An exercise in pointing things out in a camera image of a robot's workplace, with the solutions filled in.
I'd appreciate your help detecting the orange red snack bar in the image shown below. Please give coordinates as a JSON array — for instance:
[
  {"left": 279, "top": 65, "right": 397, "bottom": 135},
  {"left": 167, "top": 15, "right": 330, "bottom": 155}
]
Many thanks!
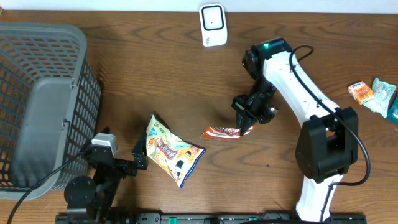
[{"left": 201, "top": 126, "right": 241, "bottom": 140}]

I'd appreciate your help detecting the large snack chip bag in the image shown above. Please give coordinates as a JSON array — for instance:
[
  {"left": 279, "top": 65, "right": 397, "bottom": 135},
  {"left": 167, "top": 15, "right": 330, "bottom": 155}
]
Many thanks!
[{"left": 146, "top": 115, "right": 206, "bottom": 188}]

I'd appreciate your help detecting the small orange tissue box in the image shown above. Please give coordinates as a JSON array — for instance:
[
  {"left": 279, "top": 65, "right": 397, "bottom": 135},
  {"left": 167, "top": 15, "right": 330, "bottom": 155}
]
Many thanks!
[{"left": 348, "top": 81, "right": 375, "bottom": 105}]

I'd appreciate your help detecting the mint green wipes packet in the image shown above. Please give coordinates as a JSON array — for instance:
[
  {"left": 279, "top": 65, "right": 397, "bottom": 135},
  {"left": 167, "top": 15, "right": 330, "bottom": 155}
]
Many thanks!
[{"left": 364, "top": 78, "right": 396, "bottom": 118}]

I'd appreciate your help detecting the teal mouthwash bottle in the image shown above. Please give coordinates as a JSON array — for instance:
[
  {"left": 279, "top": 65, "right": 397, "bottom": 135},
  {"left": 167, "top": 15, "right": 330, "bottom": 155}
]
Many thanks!
[{"left": 387, "top": 95, "right": 398, "bottom": 124}]

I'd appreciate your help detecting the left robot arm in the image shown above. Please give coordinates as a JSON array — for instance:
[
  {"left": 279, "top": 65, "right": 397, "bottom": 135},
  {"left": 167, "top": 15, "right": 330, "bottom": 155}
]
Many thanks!
[{"left": 55, "top": 127, "right": 149, "bottom": 223}]

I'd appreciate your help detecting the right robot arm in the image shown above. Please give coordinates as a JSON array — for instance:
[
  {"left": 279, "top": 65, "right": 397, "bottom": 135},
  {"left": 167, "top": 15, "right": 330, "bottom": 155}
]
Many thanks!
[{"left": 232, "top": 37, "right": 358, "bottom": 222}]

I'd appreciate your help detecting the white barcode scanner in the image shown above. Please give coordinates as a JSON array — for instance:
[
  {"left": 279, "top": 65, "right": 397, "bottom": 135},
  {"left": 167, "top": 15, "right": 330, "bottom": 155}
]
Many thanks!
[{"left": 199, "top": 3, "right": 228, "bottom": 47}]

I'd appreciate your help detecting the grey plastic basket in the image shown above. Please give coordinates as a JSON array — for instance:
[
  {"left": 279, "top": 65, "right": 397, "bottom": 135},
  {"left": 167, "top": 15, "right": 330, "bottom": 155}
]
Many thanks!
[{"left": 1, "top": 22, "right": 101, "bottom": 200}]

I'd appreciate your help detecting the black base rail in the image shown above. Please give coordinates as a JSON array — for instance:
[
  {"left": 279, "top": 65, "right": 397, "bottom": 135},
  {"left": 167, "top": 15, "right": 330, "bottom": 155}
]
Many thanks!
[{"left": 55, "top": 213, "right": 367, "bottom": 224}]

